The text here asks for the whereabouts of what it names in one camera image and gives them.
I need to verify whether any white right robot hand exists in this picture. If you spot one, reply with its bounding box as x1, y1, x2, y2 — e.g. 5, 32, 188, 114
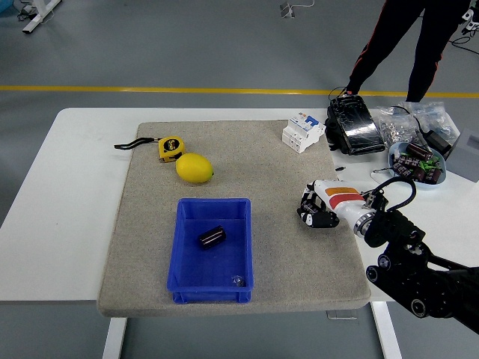
296, 179, 371, 229

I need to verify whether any dark brown cylindrical battery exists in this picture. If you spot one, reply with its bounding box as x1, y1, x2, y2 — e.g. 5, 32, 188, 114
196, 224, 228, 251

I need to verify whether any grey box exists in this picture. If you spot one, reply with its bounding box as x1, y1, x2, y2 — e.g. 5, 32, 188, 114
445, 126, 479, 183

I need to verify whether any blue plastic box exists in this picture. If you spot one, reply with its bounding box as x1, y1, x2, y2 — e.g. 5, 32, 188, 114
166, 197, 255, 304

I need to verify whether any black glossy device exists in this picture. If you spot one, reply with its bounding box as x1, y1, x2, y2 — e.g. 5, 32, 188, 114
324, 94, 386, 156

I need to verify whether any white circuit breaker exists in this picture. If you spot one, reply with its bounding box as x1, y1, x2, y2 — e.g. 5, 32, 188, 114
281, 113, 326, 154

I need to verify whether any clear bag of nuts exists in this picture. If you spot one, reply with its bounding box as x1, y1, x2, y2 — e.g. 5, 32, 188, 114
373, 105, 420, 147

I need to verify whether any large brown capacitor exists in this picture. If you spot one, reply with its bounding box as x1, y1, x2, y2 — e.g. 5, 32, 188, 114
406, 143, 433, 162

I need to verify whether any light blue bowl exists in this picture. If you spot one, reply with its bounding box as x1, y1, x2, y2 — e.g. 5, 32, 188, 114
387, 141, 448, 191

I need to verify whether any grey-brown mat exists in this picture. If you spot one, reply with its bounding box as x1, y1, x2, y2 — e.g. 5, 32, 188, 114
96, 119, 372, 319

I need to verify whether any black power adapter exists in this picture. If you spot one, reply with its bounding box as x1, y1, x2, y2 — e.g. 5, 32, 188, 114
422, 129, 454, 158

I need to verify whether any clear bag of screws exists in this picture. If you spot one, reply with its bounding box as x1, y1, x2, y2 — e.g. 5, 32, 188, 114
398, 99, 460, 141

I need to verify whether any white table leg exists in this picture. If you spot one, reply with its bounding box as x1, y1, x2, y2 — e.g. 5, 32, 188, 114
370, 301, 403, 359
101, 316, 128, 359

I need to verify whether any yellow lemon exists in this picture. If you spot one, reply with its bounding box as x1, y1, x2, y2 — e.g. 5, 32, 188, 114
175, 153, 215, 184

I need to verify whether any person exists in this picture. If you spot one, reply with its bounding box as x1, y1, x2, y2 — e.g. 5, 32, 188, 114
346, 0, 475, 102

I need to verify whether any yellow tape measure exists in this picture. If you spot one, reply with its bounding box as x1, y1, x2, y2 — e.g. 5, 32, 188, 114
114, 135, 186, 164

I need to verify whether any thin wire with clip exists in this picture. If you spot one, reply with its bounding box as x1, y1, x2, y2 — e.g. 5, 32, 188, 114
370, 168, 396, 182

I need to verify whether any clear plastic bracket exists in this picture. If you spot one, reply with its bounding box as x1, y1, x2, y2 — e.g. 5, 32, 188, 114
326, 308, 359, 321

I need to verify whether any black floor cable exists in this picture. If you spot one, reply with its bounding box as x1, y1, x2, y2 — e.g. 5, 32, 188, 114
451, 35, 479, 57

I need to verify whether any white desk frame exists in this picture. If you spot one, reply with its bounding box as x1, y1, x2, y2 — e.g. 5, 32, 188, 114
21, 0, 63, 37

